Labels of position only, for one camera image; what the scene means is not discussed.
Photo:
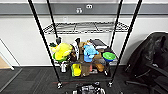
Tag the brown plush toy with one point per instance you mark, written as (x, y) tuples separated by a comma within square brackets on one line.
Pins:
[(85, 45)]

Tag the blue plush toy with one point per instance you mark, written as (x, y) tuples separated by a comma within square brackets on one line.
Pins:
[(90, 52)]

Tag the black flat notebook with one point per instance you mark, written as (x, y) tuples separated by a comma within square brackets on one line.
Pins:
[(99, 44)]

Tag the small brown box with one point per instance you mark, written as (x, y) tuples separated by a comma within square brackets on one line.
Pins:
[(86, 69)]

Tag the orange-brown toy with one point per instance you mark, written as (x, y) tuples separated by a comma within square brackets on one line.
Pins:
[(100, 66)]

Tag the green lidded container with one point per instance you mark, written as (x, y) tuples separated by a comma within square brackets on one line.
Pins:
[(109, 56)]

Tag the small white bottle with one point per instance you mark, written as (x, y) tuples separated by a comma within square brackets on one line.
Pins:
[(64, 67)]

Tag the black office chair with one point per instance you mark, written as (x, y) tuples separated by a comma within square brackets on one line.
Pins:
[(150, 56)]

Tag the small wall outlet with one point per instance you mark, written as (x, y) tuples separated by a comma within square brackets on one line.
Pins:
[(79, 10)]

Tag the wide wall outlet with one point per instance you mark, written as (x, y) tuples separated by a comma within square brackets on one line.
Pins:
[(89, 6)]

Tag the white door frame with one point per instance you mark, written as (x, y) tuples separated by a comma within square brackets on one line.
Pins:
[(7, 55)]

